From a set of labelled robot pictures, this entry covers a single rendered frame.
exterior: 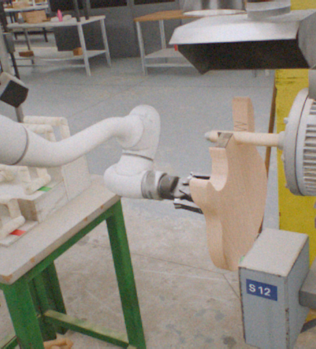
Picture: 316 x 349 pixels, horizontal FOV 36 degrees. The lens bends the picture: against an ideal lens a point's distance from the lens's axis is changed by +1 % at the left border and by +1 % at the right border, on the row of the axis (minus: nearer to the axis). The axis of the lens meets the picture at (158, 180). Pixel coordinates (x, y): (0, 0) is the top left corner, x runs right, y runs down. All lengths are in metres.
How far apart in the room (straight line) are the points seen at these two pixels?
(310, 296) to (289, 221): 1.33
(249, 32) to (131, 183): 0.58
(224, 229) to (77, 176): 0.75
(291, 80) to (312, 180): 1.04
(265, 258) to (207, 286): 1.81
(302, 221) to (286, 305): 1.37
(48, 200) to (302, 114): 0.95
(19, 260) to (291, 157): 0.85
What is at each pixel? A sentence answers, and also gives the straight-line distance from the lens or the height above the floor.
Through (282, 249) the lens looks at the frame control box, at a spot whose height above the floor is 1.12.
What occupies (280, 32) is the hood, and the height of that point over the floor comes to 1.51.
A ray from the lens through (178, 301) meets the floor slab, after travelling 2.72.
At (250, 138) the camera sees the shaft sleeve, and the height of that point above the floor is 1.26.
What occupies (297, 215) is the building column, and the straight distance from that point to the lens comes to 2.34.
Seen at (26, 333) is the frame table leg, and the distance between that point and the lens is 1.60.
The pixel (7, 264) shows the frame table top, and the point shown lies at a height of 0.93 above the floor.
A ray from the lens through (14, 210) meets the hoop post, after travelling 1.66.
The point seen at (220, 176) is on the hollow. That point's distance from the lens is 1.22.
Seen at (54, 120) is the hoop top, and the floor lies 1.20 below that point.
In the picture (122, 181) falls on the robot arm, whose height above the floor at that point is 1.09.
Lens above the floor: 1.68
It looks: 24 degrees down
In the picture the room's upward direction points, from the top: 8 degrees counter-clockwise
